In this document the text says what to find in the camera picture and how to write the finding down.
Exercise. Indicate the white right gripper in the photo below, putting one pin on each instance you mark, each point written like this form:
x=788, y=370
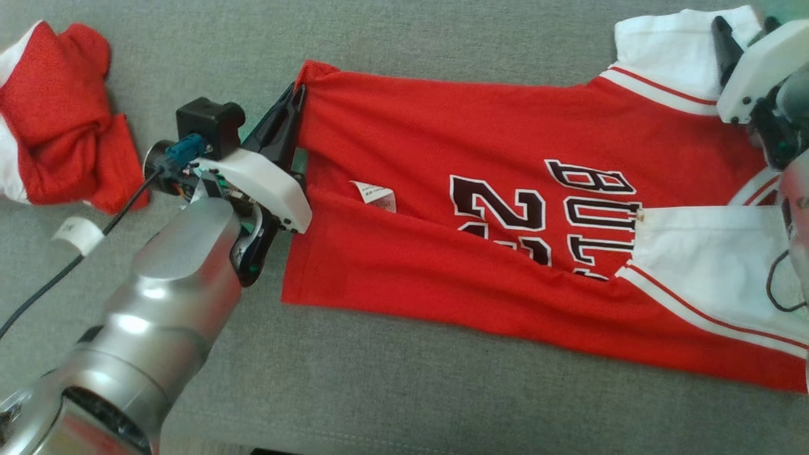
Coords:
x=765, y=69

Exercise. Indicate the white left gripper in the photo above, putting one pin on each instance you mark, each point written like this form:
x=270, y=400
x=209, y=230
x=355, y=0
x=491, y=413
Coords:
x=265, y=186

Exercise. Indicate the red Bulls basketball jersey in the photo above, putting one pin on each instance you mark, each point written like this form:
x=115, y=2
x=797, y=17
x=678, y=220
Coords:
x=411, y=126

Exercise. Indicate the red basketball shorts white stripe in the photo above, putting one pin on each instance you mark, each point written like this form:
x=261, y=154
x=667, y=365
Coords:
x=57, y=114

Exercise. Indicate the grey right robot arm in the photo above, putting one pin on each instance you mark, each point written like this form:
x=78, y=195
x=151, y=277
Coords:
x=797, y=215

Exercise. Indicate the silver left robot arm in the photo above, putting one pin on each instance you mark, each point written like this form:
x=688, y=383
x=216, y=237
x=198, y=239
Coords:
x=158, y=303

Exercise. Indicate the grey fabric sofa seat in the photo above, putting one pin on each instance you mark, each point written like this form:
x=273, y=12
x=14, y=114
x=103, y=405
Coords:
x=442, y=417

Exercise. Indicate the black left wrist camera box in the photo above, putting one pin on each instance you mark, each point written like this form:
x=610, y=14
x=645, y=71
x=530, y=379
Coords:
x=208, y=126

